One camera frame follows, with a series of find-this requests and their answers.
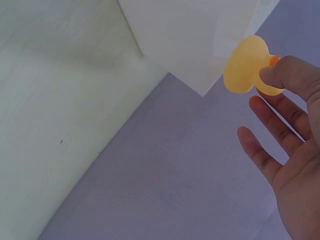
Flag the person's right hand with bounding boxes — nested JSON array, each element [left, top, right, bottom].
[[236, 55, 320, 240]]

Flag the yellow rubber duck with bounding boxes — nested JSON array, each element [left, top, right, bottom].
[[223, 34, 286, 97]]

